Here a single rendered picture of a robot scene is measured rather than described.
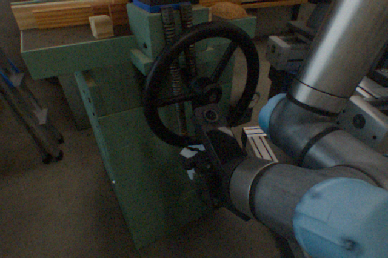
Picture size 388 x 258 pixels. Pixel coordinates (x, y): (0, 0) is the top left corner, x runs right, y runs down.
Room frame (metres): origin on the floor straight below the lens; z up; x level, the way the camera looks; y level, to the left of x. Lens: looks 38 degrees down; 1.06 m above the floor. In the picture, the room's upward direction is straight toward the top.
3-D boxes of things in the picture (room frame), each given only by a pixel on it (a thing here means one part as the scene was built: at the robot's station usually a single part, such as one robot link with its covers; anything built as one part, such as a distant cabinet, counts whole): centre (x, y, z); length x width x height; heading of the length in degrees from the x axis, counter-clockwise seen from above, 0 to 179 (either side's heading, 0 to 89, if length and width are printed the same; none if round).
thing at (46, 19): (0.78, 0.11, 0.92); 0.62 x 0.02 x 0.04; 120
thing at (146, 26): (0.58, 0.06, 0.92); 0.15 x 0.13 x 0.09; 120
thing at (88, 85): (0.87, 0.20, 0.76); 0.57 x 0.45 x 0.09; 30
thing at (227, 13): (0.80, -0.11, 0.91); 0.12 x 0.09 x 0.03; 30
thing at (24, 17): (0.77, 0.16, 0.93); 0.60 x 0.02 x 0.05; 120
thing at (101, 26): (0.57, 0.20, 0.92); 0.04 x 0.03 x 0.04; 127
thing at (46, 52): (0.66, 0.10, 0.87); 0.61 x 0.30 x 0.06; 120
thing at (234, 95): (0.76, -0.16, 0.58); 0.12 x 0.08 x 0.08; 30
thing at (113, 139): (0.86, 0.20, 0.36); 0.58 x 0.45 x 0.71; 30
